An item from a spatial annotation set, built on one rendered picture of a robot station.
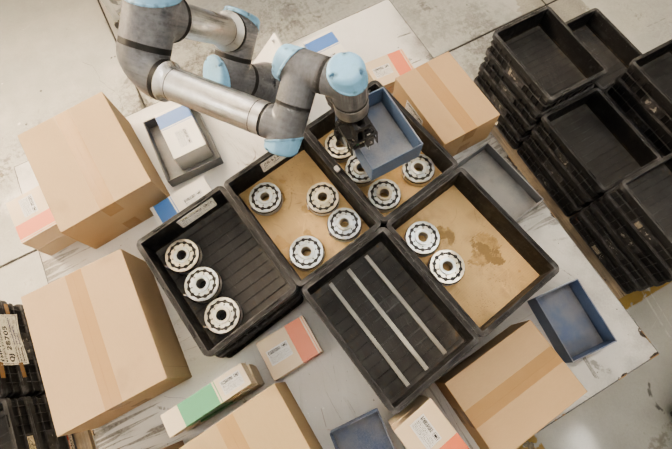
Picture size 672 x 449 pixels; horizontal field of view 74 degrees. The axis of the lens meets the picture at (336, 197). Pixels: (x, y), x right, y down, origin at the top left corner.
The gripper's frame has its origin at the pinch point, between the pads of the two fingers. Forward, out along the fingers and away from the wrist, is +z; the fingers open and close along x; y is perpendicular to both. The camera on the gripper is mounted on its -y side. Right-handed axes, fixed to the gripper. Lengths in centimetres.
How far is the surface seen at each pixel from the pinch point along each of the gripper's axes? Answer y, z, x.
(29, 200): -43, 20, -96
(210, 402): 39, 20, -65
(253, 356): 31, 38, -55
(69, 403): 22, 15, -97
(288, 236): 5.6, 27.4, -27.8
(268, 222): -1.4, 27.1, -31.5
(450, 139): 1.6, 29.0, 32.7
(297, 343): 35, 32, -40
